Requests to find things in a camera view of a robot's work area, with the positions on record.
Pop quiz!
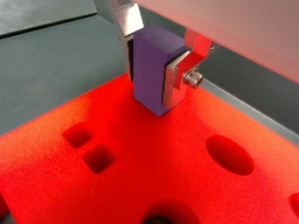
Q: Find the red foam shape board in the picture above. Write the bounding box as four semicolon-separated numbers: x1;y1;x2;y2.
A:
0;78;299;224

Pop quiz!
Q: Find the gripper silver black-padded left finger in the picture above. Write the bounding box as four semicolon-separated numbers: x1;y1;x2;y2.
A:
110;0;145;80

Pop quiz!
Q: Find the purple rectangular block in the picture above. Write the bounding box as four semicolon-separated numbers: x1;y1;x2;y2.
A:
134;24;187;116

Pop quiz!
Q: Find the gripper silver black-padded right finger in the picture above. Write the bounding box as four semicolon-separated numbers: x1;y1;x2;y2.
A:
163;29;213;109

